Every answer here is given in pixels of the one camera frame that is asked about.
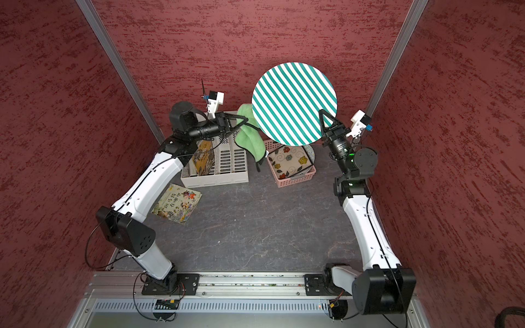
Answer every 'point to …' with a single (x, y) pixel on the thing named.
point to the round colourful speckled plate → (310, 152)
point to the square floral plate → (287, 160)
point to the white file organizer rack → (219, 160)
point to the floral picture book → (178, 203)
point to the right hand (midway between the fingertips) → (313, 114)
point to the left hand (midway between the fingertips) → (246, 123)
